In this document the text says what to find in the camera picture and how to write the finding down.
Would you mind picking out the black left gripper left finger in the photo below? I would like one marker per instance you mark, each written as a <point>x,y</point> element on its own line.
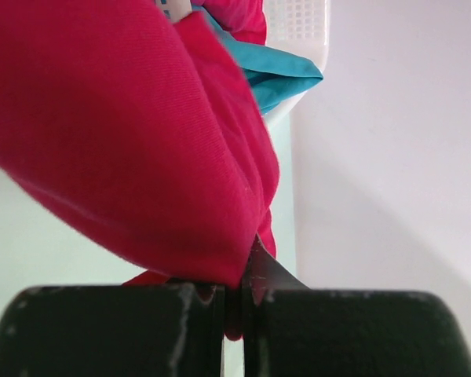
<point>170,330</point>

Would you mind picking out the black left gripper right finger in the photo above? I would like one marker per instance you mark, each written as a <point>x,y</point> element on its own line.
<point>290,329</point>

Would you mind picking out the red t shirt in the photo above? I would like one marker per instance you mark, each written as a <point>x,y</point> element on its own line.
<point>243,19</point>
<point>139,132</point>

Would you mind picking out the white plastic laundry basket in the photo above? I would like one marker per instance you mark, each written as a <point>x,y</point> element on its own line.
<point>300,27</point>

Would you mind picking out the teal t shirt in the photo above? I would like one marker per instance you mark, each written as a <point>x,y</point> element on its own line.
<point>273,75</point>

